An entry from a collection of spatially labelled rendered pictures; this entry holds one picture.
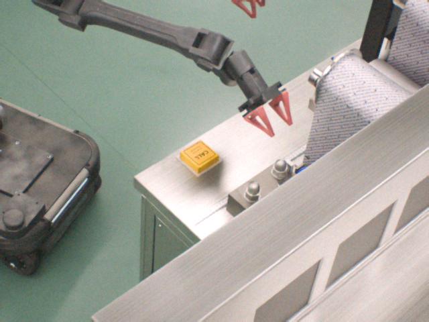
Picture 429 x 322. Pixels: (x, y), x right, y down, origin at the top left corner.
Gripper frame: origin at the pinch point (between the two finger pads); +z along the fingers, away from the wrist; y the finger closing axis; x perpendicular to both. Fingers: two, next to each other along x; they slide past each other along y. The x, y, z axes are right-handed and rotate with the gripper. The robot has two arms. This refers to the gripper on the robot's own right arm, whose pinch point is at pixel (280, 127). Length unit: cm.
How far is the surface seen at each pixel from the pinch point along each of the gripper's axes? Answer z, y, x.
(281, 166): 7.4, 7.6, 3.4
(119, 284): 15, 10, -116
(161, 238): 7.1, 25.3, -32.5
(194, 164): -3.9, 13.2, -20.1
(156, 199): -1.6, 25.7, -22.2
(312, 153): 8.8, 0.3, 5.5
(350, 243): 19, 46, 65
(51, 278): 0, 26, -124
